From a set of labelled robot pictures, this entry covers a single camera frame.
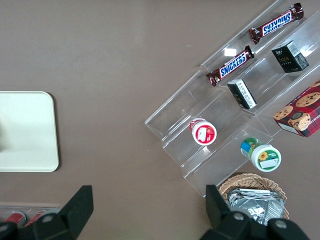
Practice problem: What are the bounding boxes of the red cookie box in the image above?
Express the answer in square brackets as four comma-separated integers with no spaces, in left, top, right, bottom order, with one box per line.
[272,79,320,138]

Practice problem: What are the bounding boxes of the clear acrylic tiered stand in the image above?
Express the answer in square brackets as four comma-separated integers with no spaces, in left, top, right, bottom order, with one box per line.
[144,0,320,199]

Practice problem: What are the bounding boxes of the green lid yogurt cup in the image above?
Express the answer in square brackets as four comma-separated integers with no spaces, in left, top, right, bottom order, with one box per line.
[240,137,282,173]

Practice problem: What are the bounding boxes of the light wicker basket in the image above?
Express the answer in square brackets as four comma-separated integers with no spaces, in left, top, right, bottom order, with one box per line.
[217,172,290,221]

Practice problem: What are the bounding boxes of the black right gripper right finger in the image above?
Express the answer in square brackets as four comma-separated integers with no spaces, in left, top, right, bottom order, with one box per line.
[202,184,309,240]

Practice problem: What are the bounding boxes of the red cola bottle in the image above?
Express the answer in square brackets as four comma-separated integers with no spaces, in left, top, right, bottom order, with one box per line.
[24,209,48,226]
[4,211,26,224]

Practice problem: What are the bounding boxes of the red lid yogurt cup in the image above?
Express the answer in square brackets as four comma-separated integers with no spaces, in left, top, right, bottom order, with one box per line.
[189,117,218,146]

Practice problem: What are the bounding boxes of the Snickers bar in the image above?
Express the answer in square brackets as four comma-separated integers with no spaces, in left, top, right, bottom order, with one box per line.
[248,2,305,45]
[205,45,255,87]

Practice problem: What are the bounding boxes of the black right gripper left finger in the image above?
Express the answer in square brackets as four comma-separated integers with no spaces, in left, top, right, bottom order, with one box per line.
[0,184,95,240]

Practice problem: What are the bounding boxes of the silver foil packets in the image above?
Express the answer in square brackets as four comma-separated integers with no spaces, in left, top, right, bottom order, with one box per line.
[227,188,286,226]

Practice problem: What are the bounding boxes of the clear acrylic bottle rack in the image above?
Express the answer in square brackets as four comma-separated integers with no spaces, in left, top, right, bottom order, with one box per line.
[0,201,61,225]

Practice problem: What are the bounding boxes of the small black box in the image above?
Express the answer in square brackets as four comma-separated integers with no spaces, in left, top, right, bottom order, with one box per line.
[271,40,310,74]
[226,78,258,110]

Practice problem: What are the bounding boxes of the cream plastic tray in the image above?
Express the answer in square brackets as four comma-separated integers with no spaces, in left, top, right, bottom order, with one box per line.
[0,91,60,173]

